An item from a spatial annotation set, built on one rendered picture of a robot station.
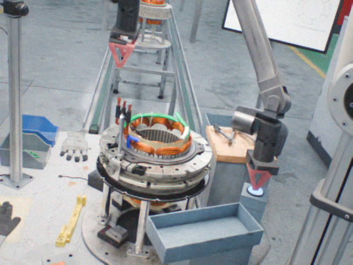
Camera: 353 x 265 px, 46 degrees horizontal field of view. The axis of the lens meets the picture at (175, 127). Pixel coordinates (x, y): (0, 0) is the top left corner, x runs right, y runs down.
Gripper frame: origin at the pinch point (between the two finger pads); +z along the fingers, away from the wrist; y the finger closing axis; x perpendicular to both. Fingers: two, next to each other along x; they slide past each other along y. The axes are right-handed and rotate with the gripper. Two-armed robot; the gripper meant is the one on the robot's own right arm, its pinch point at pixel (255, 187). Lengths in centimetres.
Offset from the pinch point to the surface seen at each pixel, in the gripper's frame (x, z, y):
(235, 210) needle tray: -7.5, 1.3, 10.2
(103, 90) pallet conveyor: -51, 18, -133
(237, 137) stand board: 0.0, -3.6, -27.0
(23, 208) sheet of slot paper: -66, 25, -19
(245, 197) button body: -2.9, 2.3, 1.8
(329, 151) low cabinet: 137, 76, -216
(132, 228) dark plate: -31.7, 25.7, -13.5
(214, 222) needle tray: -13.0, 3.4, 13.1
